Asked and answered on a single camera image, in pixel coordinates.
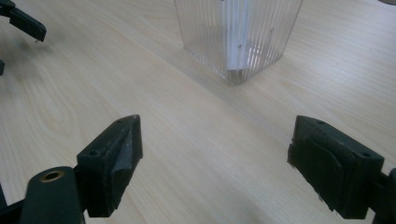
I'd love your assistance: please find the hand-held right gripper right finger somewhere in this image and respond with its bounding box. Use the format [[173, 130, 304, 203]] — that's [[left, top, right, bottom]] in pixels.
[[287, 115, 385, 220]]

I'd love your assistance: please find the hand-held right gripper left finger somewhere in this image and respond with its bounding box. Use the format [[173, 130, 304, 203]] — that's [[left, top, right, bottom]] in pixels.
[[76, 114, 144, 218]]

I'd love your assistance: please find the clear ribbed plastic container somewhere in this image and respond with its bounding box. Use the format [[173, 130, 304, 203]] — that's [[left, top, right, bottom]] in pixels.
[[173, 0, 304, 86]]

